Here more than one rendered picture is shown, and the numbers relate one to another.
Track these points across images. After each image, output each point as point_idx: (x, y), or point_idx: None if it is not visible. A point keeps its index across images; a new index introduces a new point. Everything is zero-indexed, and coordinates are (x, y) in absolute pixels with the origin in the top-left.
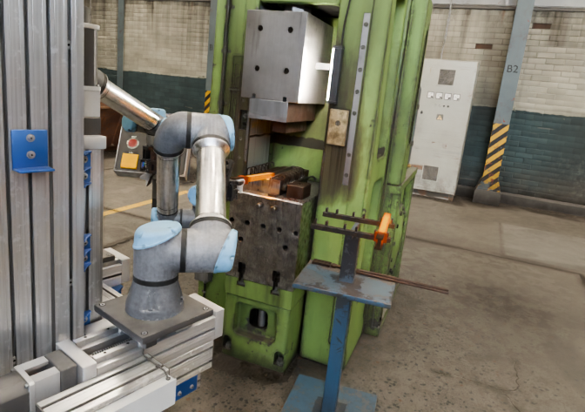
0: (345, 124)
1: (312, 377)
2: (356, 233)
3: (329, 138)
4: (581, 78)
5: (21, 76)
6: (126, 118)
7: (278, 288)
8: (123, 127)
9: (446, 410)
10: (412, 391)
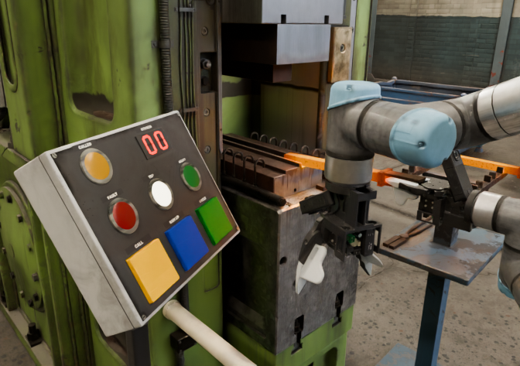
0: (350, 49)
1: None
2: (495, 180)
3: (335, 73)
4: None
5: None
6: (443, 128)
7: (340, 313)
8: (427, 161)
9: (417, 309)
10: (388, 316)
